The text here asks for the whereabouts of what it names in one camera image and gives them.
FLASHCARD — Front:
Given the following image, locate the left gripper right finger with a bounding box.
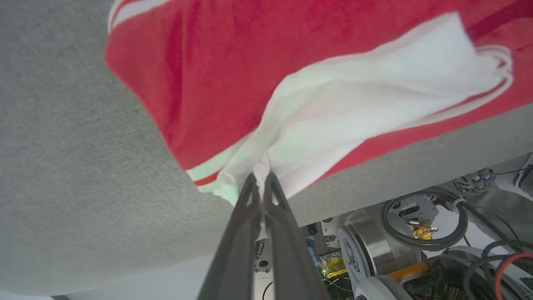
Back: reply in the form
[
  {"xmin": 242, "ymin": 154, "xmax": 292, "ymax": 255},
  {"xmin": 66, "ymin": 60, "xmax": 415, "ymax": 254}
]
[{"xmin": 263, "ymin": 172, "xmax": 331, "ymax": 300}]

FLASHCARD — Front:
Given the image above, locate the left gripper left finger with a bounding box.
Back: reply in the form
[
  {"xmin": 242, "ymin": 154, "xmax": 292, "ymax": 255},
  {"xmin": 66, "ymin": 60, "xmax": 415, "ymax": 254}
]
[{"xmin": 197, "ymin": 173, "xmax": 265, "ymax": 300}]

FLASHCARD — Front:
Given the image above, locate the red Bulls basketball jersey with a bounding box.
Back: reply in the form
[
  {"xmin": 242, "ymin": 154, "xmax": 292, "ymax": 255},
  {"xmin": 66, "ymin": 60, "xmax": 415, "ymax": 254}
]
[{"xmin": 104, "ymin": 0, "xmax": 533, "ymax": 207}]

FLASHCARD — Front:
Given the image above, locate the grey fabric-covered table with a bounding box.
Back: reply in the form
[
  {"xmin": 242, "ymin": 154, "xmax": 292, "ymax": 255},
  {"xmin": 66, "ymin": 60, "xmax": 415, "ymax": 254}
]
[{"xmin": 0, "ymin": 0, "xmax": 533, "ymax": 297}]

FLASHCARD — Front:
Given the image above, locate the thick black hose loop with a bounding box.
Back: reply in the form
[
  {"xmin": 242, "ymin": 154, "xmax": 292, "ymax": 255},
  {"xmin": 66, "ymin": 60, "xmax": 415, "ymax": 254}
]
[{"xmin": 381, "ymin": 190, "xmax": 469, "ymax": 251}]

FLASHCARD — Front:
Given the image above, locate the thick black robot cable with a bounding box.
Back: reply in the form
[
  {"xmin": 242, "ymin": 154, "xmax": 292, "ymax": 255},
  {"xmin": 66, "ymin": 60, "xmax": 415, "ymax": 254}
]
[{"xmin": 456, "ymin": 199, "xmax": 527, "ymax": 253}]

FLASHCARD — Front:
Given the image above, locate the red robot cable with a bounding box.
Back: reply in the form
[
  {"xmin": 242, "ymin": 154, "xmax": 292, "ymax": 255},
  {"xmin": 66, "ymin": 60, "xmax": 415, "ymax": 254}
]
[{"xmin": 495, "ymin": 252, "xmax": 533, "ymax": 300}]

